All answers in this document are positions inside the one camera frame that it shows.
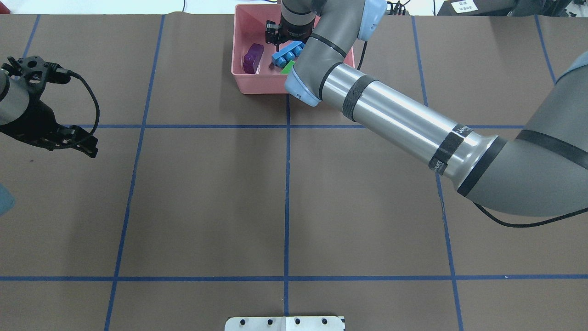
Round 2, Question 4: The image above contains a long blue toy block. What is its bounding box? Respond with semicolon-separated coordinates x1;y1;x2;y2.
271;40;306;68

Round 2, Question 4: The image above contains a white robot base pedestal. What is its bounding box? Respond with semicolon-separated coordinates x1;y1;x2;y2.
224;316;346;331

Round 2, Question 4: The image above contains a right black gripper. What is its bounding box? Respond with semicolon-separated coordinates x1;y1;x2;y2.
278;18;316;44

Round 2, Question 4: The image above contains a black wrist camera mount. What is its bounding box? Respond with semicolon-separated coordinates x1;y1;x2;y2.
1;56;71;96

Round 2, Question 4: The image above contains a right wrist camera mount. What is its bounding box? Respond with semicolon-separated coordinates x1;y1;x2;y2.
265;20;282;47

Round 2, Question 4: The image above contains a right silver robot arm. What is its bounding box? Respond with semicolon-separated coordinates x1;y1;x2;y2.
281;0;587;217

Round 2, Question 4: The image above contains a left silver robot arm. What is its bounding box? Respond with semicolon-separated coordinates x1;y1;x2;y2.
0;73;100;159

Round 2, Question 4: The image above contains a green toy block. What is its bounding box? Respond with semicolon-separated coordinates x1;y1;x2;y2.
281;60;295;75

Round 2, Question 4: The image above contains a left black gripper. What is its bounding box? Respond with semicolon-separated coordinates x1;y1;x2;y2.
0;100;98;159

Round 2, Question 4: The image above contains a purple toy block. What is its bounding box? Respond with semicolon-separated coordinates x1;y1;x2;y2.
242;43;265;74

